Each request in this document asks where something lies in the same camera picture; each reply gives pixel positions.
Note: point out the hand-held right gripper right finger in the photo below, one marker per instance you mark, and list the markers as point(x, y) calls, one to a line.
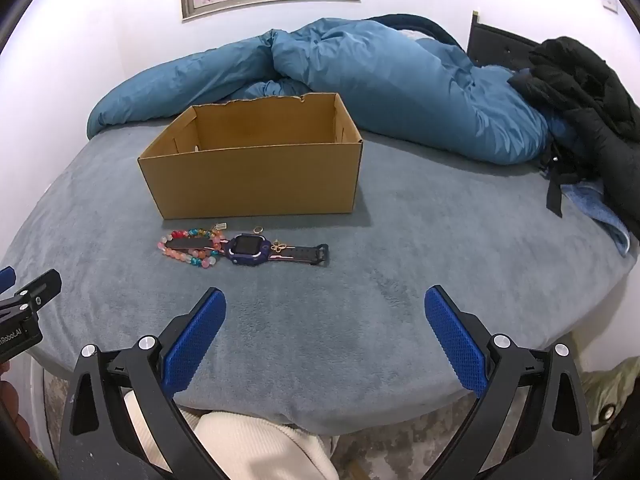
point(457, 345)

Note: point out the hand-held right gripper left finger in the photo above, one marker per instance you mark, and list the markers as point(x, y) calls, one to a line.
point(197, 340)

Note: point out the small white tag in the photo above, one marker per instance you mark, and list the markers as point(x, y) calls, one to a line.
point(220, 226)

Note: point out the brown cardboard box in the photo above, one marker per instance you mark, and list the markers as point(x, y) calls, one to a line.
point(250, 185)

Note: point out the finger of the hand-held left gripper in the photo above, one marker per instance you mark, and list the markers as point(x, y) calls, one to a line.
point(40, 287)
point(5, 279)

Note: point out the white wall switch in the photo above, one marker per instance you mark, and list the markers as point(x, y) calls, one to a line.
point(611, 6)

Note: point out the olive green cloth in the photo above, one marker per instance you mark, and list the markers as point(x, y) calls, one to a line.
point(615, 385)

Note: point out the blue duvet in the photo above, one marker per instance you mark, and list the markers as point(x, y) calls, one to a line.
point(375, 75)

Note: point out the white ribbed clothing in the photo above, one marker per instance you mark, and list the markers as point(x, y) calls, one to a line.
point(250, 445)

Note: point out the light blue towel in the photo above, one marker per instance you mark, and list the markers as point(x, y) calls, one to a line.
point(600, 210)

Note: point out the dark headboard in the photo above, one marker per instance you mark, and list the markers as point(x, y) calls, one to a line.
point(495, 42)

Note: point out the black puffer jacket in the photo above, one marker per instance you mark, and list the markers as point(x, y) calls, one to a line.
point(590, 100)

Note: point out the person's left hand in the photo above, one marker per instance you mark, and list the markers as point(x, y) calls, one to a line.
point(11, 410)

